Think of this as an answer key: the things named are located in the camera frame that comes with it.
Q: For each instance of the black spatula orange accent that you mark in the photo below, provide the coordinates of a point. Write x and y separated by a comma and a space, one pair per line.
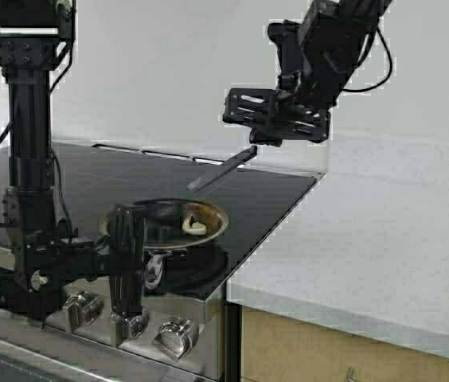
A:
223, 169

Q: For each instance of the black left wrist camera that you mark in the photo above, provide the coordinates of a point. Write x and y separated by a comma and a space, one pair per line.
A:
65, 230

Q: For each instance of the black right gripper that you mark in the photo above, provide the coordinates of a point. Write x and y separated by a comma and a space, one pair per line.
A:
317, 56

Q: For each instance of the raw shrimp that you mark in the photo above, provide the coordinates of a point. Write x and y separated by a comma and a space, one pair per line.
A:
191, 226

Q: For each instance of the right steel stove knob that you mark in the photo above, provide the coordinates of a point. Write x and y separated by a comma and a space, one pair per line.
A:
177, 337

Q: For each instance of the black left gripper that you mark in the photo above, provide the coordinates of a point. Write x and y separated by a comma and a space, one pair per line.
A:
46, 263

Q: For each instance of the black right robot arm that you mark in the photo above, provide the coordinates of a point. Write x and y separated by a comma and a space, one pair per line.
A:
317, 57

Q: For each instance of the metal cabinet handle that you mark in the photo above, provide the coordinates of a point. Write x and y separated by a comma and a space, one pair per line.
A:
350, 375

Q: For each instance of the stainless steel frying pan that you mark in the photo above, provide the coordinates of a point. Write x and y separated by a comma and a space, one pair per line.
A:
180, 243

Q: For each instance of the stainless steel stove range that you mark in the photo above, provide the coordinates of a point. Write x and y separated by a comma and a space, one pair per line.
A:
92, 181

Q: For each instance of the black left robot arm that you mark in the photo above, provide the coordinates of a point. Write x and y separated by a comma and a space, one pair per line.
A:
37, 38

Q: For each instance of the steel stove knob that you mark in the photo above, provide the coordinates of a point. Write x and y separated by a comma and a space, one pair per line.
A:
177, 337
124, 329
80, 309

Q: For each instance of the middle steel stove knob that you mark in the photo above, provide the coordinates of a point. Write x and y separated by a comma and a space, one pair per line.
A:
124, 329

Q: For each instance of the left steel stove knob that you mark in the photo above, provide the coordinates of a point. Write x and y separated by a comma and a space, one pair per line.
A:
80, 309

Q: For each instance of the wooden base cabinet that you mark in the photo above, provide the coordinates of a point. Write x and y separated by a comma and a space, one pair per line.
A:
276, 348

